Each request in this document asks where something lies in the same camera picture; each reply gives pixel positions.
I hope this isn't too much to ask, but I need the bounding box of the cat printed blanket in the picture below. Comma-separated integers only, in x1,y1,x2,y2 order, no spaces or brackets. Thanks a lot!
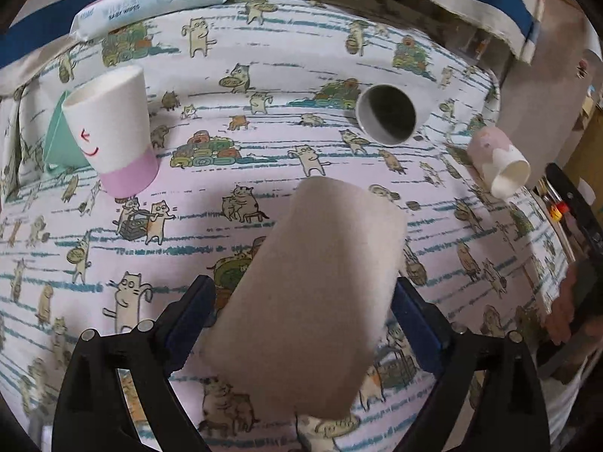
0,0,573,452

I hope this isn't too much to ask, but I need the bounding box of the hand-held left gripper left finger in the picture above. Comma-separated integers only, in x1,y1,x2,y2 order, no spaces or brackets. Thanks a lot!
51,274,217,452

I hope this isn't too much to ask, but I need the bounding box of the teal cup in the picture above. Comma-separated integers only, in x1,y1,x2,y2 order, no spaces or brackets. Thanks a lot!
42,89,91,171

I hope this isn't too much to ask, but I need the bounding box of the white and pink smiley cup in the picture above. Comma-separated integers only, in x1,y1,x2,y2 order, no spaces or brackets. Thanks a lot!
61,64,160,198

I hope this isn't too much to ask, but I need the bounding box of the grey cup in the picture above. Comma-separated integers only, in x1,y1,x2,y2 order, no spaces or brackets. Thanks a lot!
355,83,419,147

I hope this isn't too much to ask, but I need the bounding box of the person's right hand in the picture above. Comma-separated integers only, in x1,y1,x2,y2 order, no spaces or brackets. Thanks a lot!
548,269,585,345

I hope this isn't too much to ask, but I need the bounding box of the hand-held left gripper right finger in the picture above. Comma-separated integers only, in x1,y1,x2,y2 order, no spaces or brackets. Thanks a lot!
386,277,553,452

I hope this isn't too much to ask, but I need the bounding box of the beige cup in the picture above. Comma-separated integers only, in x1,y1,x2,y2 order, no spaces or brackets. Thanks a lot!
200,176,409,421

